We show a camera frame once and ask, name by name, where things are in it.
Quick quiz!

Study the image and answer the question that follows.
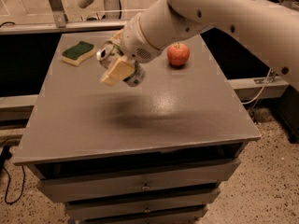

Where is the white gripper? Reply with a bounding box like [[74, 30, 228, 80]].
[[100, 13, 162, 86]]

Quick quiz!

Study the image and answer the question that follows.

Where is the white green 7up can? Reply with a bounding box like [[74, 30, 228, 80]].
[[96, 40, 146, 87]]

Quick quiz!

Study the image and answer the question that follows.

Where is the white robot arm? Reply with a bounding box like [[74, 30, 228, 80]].
[[97, 0, 299, 90]]

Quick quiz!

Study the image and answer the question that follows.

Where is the yellow green sponge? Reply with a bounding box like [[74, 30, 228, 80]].
[[63, 41, 95, 66]]

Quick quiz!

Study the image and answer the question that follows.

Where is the red apple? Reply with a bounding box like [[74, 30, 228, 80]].
[[167, 43, 190, 66]]

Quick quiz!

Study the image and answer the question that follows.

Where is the grey drawer cabinet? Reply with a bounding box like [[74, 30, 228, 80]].
[[12, 25, 262, 224]]

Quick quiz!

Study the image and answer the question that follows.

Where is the top grey drawer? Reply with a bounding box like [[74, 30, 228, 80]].
[[37, 158, 240, 203]]

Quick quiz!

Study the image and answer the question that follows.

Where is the grey drawer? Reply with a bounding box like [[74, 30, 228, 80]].
[[66, 188, 220, 220], [37, 158, 240, 203], [81, 205, 207, 224]]

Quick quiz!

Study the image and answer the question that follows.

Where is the bottom grey drawer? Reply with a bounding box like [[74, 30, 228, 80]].
[[81, 205, 207, 224]]

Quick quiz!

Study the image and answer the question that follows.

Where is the middle grey drawer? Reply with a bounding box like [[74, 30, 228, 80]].
[[66, 188, 220, 220]]

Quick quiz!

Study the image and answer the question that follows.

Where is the grey metal rail frame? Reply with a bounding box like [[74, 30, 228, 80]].
[[0, 0, 126, 35]]

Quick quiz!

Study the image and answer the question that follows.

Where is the white cable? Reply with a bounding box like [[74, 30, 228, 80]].
[[241, 68, 275, 106]]

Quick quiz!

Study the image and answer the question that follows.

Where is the black floor cable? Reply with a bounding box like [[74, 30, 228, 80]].
[[0, 136, 26, 205]]

